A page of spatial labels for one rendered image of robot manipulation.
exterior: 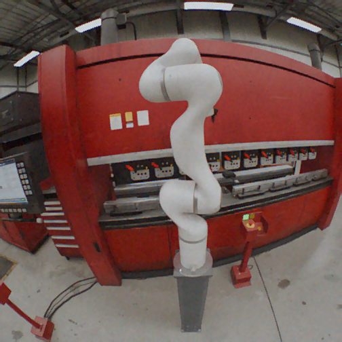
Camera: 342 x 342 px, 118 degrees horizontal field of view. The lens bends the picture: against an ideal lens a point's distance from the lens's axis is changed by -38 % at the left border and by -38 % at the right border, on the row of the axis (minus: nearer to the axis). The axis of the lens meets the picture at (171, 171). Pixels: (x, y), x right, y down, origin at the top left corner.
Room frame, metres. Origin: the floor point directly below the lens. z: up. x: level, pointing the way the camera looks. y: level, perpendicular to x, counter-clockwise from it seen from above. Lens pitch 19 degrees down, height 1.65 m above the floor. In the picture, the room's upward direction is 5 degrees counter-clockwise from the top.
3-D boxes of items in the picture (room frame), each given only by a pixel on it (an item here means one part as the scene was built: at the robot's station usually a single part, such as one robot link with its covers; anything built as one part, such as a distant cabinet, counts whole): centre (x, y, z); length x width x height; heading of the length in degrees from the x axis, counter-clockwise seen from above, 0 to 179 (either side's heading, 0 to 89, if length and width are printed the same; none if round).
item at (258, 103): (1.39, -0.81, 1.74); 3.00 x 0.08 x 0.80; 95
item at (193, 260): (0.54, -0.07, 1.09); 0.19 x 0.19 x 0.18
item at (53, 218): (1.54, 1.36, 0.50); 0.50 x 0.50 x 1.00; 5
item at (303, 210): (1.35, -0.82, 0.42); 3.00 x 0.21 x 0.83; 95
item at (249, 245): (1.01, -0.67, 0.39); 0.05 x 0.05 x 0.54; 88
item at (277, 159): (1.42, -1.14, 1.26); 0.15 x 0.09 x 0.17; 95
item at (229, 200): (1.35, -0.82, 0.85); 3.00 x 0.21 x 0.04; 95
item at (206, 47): (1.39, -0.82, 2.23); 3.00 x 0.10 x 0.14; 95
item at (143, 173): (1.29, 0.26, 1.26); 0.15 x 0.09 x 0.17; 95
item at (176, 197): (0.55, -0.04, 1.30); 0.19 x 0.12 x 0.24; 71
